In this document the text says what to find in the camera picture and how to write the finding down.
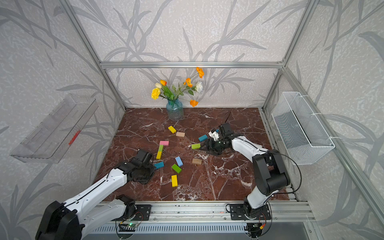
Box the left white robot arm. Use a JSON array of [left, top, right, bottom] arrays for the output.
[[35, 162, 156, 240]]

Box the tan wooden block lower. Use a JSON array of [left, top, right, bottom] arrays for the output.
[[192, 159, 202, 165]]

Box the teal block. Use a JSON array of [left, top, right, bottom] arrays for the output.
[[199, 135, 208, 142], [154, 162, 165, 169]]

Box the pink block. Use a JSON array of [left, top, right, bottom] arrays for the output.
[[159, 141, 169, 146]]

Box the yellow block front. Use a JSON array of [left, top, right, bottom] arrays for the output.
[[171, 175, 178, 188]]

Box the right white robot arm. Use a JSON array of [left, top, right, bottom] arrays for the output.
[[200, 134, 291, 211]]

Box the white wire mesh basket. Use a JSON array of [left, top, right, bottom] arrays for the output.
[[272, 92, 335, 165]]

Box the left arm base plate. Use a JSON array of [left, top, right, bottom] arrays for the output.
[[115, 204, 152, 222]]

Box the yellow block near vase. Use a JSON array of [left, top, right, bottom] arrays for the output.
[[168, 126, 177, 134]]

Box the artificial flower bouquet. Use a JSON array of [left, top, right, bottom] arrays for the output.
[[151, 67, 205, 107]]

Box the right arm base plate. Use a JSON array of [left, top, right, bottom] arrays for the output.
[[229, 204, 272, 221]]

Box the green block lower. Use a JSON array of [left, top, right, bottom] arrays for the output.
[[172, 164, 182, 174]]

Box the right circuit board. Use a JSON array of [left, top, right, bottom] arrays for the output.
[[245, 223, 265, 235]]

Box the clear plastic wall shelf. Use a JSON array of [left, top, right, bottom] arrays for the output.
[[10, 94, 99, 164]]

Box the circuit board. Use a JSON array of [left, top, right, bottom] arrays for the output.
[[118, 221, 142, 232], [245, 223, 265, 235]]

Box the light blue block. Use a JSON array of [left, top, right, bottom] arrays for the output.
[[175, 157, 183, 167]]

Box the blue glass vase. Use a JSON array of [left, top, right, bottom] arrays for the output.
[[166, 99, 184, 121]]

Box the left circuit board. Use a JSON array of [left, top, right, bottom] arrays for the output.
[[118, 221, 142, 232]]

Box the light green block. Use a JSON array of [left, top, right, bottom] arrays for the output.
[[191, 144, 201, 150]]

